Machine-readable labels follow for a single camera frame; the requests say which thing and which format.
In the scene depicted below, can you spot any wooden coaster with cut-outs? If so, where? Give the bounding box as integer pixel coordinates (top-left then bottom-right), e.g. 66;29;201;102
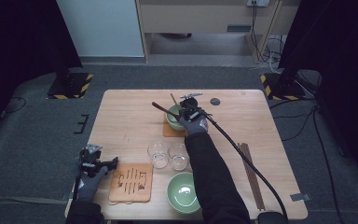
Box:
108;162;154;205
162;116;187;138

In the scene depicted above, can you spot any white wall socket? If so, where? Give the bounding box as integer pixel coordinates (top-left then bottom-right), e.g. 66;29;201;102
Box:
246;0;270;7

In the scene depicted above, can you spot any black curtain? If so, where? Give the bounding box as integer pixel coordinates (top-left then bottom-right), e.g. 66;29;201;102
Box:
0;0;83;147
278;0;358;188

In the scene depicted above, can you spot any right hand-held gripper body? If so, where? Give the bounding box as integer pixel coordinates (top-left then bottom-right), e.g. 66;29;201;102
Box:
179;91;205;122

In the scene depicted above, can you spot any bundle of brown chopsticks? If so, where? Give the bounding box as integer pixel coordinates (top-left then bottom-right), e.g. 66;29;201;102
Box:
237;142;266;212

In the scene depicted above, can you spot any black power cable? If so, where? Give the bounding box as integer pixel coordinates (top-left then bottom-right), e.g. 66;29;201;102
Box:
250;2;281;64

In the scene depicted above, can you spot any clear drinking glass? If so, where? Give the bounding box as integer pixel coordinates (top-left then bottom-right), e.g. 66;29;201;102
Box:
147;140;170;170
168;142;190;172

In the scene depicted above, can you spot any green ceramic bowl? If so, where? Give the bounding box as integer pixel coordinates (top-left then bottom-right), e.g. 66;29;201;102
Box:
167;172;201;216
166;104;189;132

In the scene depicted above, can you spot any person's left hand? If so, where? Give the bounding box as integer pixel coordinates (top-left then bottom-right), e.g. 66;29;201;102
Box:
77;166;109;203

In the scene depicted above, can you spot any right hand-held gripper black cable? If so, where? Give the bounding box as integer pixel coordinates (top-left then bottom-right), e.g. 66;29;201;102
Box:
202;111;290;219

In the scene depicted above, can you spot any thick black floor cable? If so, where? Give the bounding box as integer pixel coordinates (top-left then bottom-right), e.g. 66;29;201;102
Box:
311;105;345;224

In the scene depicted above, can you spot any white cable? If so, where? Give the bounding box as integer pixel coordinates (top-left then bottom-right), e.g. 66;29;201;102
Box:
266;35;283;75

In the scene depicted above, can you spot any brown wooden chopstick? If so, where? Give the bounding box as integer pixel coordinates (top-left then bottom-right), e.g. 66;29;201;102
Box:
152;103;182;121

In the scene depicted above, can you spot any hazard-striped black stand base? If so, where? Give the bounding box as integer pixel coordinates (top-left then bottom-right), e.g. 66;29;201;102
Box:
47;72;94;100
259;73;308;102

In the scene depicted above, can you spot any person's dark clothing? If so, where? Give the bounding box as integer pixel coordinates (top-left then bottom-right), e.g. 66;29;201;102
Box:
256;211;291;224

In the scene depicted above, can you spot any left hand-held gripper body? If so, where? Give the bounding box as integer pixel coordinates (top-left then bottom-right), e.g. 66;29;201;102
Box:
78;143;103;174

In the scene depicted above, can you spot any thin black floor cable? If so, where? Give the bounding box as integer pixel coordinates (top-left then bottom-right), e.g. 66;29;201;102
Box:
0;96;28;119
273;106;320;142
268;98;317;110

